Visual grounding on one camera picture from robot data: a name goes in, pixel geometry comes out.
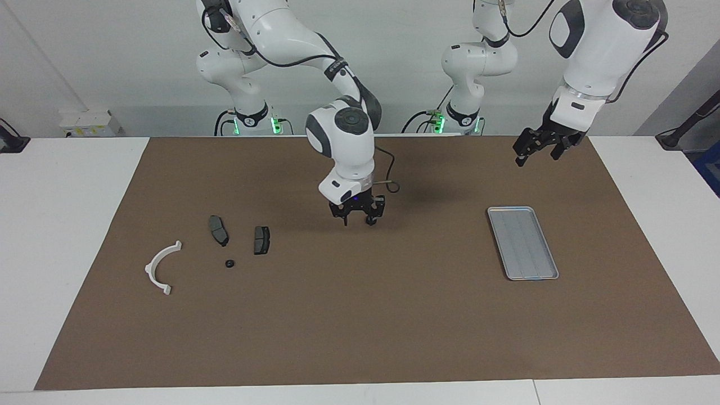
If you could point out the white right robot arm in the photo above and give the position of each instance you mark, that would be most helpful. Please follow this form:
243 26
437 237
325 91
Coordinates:
343 140

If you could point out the elongated dark grey brake pad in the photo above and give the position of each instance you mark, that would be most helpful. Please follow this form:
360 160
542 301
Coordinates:
218 230

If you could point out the rectangular dark grey brake pad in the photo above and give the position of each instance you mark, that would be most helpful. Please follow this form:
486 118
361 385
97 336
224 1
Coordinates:
261 241

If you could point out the white wall socket box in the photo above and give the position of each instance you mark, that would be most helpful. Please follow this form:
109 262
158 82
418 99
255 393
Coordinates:
84 121

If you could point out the white semicircular bracket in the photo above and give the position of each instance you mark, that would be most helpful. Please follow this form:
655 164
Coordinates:
149 271

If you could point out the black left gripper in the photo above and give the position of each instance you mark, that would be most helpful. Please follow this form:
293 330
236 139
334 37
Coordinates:
548 135

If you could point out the blue crate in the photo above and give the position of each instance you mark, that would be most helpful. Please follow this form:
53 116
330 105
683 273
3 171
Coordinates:
710 169

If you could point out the silver metal tray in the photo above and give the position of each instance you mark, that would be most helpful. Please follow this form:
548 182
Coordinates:
523 244

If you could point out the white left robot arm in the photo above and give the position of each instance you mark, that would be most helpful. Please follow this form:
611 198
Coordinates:
596 45

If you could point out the brown table mat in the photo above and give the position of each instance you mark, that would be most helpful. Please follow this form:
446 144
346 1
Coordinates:
360 315

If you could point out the black camera stand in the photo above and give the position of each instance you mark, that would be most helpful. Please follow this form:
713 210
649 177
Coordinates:
672 138

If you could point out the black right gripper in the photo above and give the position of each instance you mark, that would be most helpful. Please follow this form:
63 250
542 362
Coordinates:
365 203

